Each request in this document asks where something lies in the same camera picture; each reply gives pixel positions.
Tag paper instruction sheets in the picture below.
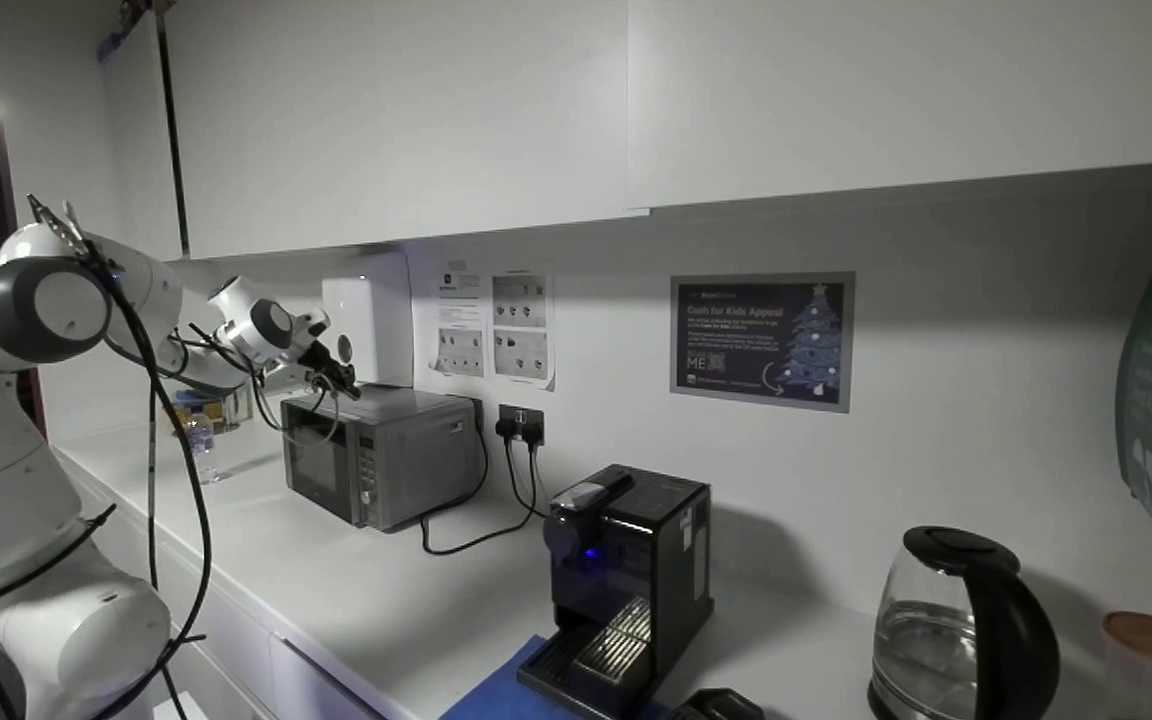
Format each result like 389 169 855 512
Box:
432 263 552 390

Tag black wall socket plugs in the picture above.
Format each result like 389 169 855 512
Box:
496 405 546 447

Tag blue mat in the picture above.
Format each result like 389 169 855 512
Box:
440 635 592 720

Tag black coffee machine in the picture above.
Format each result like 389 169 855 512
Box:
522 463 712 720

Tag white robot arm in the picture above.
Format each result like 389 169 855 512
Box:
0 220 354 720

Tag glass electric kettle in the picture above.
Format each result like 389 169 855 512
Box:
869 524 1059 720

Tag white upper cabinets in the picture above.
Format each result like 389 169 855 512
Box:
149 0 1152 260

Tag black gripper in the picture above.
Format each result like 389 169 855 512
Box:
290 316 359 395

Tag white paper towel dispenser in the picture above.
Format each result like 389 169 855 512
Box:
321 275 377 385

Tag black power cable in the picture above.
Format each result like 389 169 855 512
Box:
411 435 548 561

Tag silver microwave oven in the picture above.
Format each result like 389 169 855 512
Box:
281 390 484 532

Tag dark framed wall notice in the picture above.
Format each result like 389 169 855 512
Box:
674 273 855 412

